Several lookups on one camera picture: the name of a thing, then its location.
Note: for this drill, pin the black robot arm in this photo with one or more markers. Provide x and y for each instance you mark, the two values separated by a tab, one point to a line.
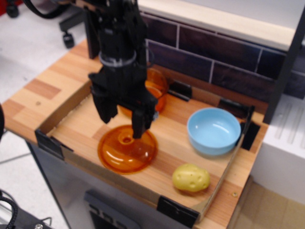
121	30

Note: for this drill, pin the light blue bowl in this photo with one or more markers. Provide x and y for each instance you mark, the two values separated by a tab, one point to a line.
213	131

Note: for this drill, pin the orange transparent pot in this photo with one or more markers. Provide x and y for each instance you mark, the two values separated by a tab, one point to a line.
156	83

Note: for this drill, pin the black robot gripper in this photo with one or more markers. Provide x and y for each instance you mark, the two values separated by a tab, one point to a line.
124	86

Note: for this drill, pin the white ribbed drainer block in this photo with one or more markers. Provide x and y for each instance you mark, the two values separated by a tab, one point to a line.
280	164

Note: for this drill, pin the black office chair base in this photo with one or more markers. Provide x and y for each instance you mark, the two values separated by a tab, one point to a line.
70	22

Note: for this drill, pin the orange transparent pot lid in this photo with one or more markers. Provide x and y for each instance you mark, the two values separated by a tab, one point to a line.
119	152

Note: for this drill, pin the dark right vertical post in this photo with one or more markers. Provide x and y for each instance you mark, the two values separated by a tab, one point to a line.
286	69

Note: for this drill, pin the black left vertical post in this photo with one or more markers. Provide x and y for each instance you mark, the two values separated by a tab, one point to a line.
91	28

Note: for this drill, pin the black caster wheel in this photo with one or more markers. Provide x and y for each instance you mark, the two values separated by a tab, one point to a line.
12	9

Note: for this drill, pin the cardboard fence with black tape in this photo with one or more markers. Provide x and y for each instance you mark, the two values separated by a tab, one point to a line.
68	139

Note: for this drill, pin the grey control panel with buttons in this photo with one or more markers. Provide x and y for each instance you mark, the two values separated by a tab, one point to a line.
104	216

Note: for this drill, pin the yellow toy potato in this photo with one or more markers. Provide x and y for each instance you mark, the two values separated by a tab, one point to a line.
189	177

